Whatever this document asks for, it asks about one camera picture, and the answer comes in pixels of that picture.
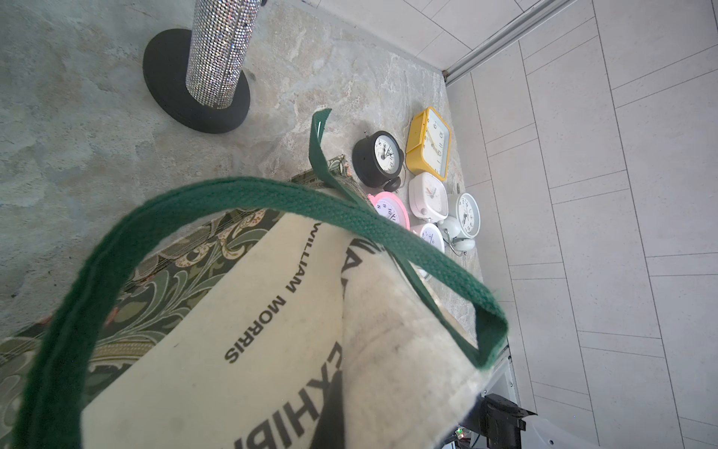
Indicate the canvas bag with green handles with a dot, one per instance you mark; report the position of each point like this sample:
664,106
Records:
251,313

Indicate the white square alarm clock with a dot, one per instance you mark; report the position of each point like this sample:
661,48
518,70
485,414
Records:
428,198

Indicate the yellow square alarm clock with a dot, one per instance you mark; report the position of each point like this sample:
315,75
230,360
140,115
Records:
429,144

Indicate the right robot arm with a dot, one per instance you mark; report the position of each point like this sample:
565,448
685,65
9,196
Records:
504,424

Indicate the pink twin-bell alarm clock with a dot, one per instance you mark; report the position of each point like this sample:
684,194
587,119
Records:
389,206

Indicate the small black alarm clock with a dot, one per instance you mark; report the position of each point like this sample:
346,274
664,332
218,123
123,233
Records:
378,161

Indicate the rhinestone stand with black base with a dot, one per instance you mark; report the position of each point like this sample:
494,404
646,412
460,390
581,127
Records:
196,75

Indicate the white round alarm clock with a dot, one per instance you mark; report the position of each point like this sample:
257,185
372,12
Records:
431,234

